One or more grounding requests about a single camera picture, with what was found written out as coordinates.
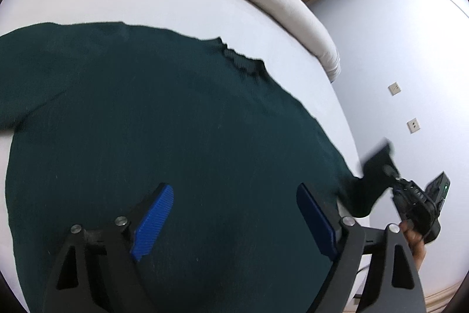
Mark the white bed sheet mattress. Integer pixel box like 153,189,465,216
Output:
1,0,358,310

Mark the wall socket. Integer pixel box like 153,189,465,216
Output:
388,82,402,96
406,118,421,134

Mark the dark green knit sweater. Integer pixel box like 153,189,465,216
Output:
0,21,395,313

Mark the person's right hand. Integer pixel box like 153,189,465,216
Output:
399,221,426,270

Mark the upper wall socket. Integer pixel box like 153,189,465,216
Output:
388,82,402,96

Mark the lower wall socket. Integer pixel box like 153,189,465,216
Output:
406,118,421,134

